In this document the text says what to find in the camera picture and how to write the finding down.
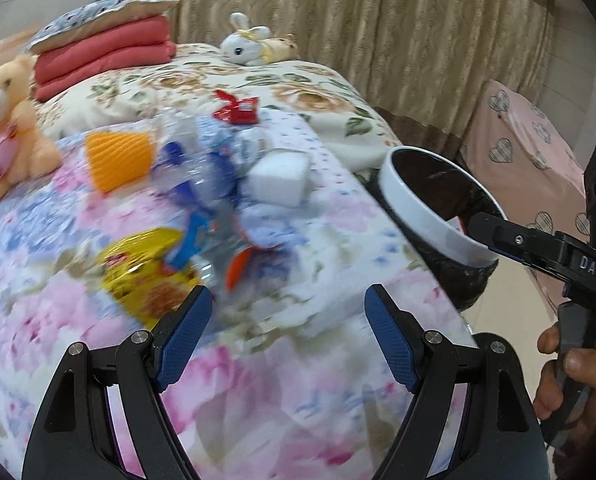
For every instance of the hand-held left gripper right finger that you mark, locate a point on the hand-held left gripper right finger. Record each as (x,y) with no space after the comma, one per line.
(393,345)

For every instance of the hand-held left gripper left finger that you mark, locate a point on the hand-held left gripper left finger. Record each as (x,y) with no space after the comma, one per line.
(182,335)

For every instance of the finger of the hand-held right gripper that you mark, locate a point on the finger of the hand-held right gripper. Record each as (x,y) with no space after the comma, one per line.
(513,240)

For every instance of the yellow snack packet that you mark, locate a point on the yellow snack packet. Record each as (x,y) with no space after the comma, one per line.
(137,270)

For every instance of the white bin with black bag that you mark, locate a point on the white bin with black bag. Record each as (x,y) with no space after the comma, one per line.
(418,210)

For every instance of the crushed clear plastic bottle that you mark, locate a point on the crushed clear plastic bottle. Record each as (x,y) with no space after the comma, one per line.
(202,180)

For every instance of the white foam block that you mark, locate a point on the white foam block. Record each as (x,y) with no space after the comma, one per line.
(278,180)

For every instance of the blue-white paper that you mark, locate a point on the blue-white paper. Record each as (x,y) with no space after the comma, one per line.
(222,135)

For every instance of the red snack wrapper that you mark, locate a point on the red snack wrapper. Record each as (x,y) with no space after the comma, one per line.
(240,110)

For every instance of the person's right hand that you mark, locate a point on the person's right hand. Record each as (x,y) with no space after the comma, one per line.
(583,362)

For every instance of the pink heart-printed cloth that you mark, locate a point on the pink heart-printed cloth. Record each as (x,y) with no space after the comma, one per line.
(518,130)

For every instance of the pastel floral blanket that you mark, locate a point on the pastel floral blanket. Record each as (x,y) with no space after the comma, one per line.
(278,410)

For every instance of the beige teddy bear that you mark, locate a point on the beige teddy bear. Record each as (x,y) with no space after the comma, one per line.
(22,145)

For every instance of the cream rose-printed quilt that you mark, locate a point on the cream rose-printed quilt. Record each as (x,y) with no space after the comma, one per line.
(303,90)

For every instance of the white bunny plush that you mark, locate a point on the white bunny plush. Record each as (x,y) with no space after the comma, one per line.
(240,47)

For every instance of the beige patterned curtain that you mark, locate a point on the beige patterned curtain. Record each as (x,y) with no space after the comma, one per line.
(328,10)

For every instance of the folded red blanket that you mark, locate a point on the folded red blanket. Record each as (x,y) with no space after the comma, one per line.
(102,50)

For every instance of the yellow bear plush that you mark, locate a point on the yellow bear plush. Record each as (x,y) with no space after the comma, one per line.
(280,47)

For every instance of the blue dotted pillow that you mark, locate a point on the blue dotted pillow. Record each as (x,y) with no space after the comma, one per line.
(77,20)

